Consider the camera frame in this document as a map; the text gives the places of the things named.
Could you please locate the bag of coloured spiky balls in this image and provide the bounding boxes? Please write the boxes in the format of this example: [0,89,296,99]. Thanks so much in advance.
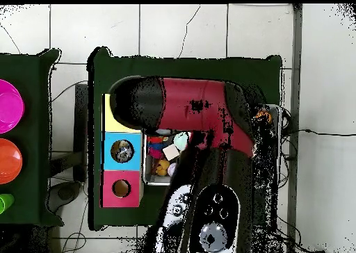
[147,133,167,161]

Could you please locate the wooden box with three holes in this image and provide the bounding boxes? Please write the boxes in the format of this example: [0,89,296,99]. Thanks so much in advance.
[102,93,147,209]

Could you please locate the clear mesh bin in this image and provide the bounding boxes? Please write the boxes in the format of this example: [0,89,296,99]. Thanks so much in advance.
[142,102,282,188]

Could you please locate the plain wooden cube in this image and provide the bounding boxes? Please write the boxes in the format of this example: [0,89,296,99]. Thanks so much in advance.
[163,144,181,161]

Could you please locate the white baseball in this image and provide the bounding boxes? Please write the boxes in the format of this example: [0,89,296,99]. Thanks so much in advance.
[167,162,179,178]

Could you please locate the orange plate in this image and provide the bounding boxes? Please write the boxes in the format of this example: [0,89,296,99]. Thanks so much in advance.
[0,138,24,186]

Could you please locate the pink plate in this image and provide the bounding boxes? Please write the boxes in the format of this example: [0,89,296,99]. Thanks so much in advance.
[0,79,26,135]

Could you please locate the green cup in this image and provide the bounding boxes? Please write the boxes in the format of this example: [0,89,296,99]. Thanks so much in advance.
[0,193,15,215]

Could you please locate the black cable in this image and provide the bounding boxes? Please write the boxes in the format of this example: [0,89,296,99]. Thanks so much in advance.
[282,105,356,138]

